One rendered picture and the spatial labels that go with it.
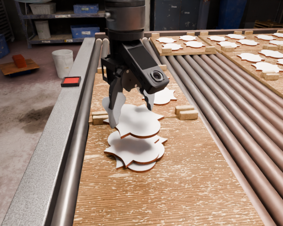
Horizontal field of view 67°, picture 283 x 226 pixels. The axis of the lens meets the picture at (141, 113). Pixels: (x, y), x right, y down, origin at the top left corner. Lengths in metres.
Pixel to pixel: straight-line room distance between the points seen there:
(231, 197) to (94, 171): 0.30
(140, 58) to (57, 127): 0.41
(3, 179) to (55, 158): 1.43
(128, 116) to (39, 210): 0.27
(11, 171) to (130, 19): 1.81
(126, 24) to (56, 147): 0.40
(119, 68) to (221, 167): 0.33
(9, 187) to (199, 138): 1.59
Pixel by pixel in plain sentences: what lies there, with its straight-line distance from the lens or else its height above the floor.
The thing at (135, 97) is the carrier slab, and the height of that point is 0.94.
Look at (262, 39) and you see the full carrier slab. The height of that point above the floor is 0.94.
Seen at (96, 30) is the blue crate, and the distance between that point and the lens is 5.29.
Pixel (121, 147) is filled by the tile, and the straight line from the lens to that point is 0.54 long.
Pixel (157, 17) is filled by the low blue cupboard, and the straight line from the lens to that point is 5.48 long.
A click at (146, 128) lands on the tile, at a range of 0.48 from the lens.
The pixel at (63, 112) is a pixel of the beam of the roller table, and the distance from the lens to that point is 0.80.
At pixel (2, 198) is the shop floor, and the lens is 1.90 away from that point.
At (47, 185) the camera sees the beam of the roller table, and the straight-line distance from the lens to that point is 0.56.
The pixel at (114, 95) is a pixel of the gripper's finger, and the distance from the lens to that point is 0.44.
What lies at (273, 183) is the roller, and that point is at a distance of 0.62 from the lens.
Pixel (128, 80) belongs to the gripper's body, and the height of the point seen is 1.14.
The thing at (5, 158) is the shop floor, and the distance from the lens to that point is 2.22.
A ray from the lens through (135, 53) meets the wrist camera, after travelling 0.42.
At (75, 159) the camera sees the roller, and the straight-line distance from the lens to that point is 0.60.
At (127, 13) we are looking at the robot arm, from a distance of 0.41.
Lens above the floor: 1.32
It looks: 32 degrees down
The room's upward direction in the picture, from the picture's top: straight up
